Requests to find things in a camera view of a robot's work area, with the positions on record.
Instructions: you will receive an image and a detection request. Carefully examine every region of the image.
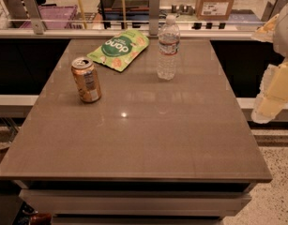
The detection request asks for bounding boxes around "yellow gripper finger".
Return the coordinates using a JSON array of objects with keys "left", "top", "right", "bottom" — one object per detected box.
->
[
  {"left": 251, "top": 15, "right": 279, "bottom": 43},
  {"left": 251, "top": 59, "right": 288, "bottom": 124}
]

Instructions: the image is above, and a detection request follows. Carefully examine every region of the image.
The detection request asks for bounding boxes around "clear plastic water bottle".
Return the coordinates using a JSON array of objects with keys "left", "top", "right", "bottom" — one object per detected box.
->
[{"left": 157, "top": 14, "right": 180, "bottom": 81}]

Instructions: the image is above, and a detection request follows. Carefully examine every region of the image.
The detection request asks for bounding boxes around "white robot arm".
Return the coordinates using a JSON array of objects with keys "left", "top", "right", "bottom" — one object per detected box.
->
[{"left": 251, "top": 3, "right": 288, "bottom": 124}]

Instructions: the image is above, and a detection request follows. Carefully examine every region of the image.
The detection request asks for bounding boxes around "cardboard box with label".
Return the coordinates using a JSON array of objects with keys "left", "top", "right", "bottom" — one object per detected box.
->
[{"left": 195, "top": 0, "right": 234, "bottom": 20}]

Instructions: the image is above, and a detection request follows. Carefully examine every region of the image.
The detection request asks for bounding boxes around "green snack bag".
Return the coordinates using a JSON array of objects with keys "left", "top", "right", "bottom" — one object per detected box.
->
[{"left": 87, "top": 29, "right": 149, "bottom": 72}]

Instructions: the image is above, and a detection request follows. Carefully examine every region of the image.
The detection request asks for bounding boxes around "orange soda can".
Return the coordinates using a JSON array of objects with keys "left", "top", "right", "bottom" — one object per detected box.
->
[{"left": 71, "top": 57, "right": 101, "bottom": 103}]

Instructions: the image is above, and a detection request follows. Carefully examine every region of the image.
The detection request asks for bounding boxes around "purple plastic crate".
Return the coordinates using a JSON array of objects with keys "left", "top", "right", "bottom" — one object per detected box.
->
[{"left": 19, "top": 4, "right": 79, "bottom": 30}]

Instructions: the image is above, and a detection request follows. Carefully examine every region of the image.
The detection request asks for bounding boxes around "grey metal railing post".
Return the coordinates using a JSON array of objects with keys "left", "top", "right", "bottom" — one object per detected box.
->
[
  {"left": 149, "top": 0, "right": 159, "bottom": 36},
  {"left": 23, "top": 0, "right": 46, "bottom": 35}
]

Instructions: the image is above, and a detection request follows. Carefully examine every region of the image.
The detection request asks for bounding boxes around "grey metal left railing post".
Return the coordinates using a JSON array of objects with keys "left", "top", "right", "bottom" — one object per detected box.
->
[{"left": 23, "top": 0, "right": 46, "bottom": 35}]

